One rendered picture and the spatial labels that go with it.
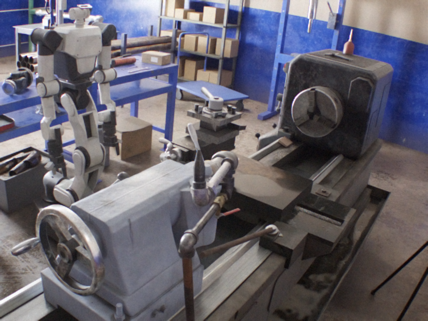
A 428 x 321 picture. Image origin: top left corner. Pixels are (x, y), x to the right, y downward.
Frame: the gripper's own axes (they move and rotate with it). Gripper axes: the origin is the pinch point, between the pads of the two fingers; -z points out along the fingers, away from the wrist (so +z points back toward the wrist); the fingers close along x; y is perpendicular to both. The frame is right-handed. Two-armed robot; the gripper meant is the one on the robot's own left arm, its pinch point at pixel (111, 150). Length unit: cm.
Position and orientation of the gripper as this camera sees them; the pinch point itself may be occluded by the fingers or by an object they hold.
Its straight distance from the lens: 279.1
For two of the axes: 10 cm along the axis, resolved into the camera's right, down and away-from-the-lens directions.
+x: 8.3, 1.3, -5.4
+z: -0.7, -9.4, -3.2
